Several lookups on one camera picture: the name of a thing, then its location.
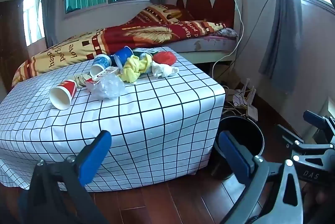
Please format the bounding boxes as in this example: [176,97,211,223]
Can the red paper cup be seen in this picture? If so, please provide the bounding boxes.
[49,79,77,111]

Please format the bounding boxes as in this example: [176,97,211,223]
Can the white bed frame red headboard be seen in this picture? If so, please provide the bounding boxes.
[176,0,244,65]

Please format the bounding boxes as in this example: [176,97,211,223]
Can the red plastic bag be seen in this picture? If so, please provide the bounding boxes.
[152,51,178,66]

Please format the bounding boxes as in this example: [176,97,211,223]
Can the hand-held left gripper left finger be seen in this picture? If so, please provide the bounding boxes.
[18,131,113,224]

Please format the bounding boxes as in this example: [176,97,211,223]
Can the white tissue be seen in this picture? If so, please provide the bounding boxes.
[151,60,180,78]

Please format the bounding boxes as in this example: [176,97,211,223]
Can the red white snack packet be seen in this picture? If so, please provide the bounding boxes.
[84,67,121,88]

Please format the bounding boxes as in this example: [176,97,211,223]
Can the blue grey tied curtain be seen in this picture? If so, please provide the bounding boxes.
[259,0,304,88]

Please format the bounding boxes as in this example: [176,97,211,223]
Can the flat white router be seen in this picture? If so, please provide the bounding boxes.
[247,106,259,122]

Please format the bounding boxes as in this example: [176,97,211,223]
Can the beige paper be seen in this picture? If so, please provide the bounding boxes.
[73,73,93,88]

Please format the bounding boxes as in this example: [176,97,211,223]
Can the white power strip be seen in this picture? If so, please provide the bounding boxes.
[224,88,244,107]

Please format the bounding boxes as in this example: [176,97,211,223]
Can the green box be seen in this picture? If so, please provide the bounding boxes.
[132,47,161,55]

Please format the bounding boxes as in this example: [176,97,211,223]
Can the yellow cloth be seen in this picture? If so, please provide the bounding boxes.
[120,55,153,83]

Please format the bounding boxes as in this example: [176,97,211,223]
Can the small bright window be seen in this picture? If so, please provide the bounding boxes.
[22,0,45,45]

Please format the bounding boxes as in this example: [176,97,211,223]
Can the red yellow printed blanket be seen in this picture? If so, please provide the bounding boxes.
[12,4,225,87]

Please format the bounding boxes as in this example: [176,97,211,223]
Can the checked white tablecloth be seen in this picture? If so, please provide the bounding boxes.
[0,46,226,193]

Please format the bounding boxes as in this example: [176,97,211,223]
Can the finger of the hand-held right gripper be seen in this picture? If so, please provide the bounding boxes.
[276,124,308,148]
[303,110,335,141]

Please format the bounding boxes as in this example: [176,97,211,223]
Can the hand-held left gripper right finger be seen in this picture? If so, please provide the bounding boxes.
[218,131,306,224]

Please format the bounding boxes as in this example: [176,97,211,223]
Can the long white cable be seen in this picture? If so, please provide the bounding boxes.
[212,0,245,81]

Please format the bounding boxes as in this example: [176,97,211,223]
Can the clear plastic bag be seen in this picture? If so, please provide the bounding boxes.
[91,74,126,99]

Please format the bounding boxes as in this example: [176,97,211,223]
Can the floral pillow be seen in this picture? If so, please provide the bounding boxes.
[209,28,238,38]

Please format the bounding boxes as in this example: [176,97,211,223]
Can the white blue paper cup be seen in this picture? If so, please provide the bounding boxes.
[90,54,113,78]

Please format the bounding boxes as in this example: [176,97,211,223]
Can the white router with antennas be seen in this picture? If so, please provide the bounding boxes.
[242,78,257,108]

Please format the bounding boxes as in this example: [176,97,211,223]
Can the grey mattress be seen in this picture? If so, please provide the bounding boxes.
[167,35,239,53]

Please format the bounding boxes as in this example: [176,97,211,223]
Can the black trash bin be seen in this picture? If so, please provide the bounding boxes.
[211,115,265,180]

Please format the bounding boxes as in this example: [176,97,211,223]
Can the brown wooden door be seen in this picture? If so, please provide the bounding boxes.
[0,0,29,83]

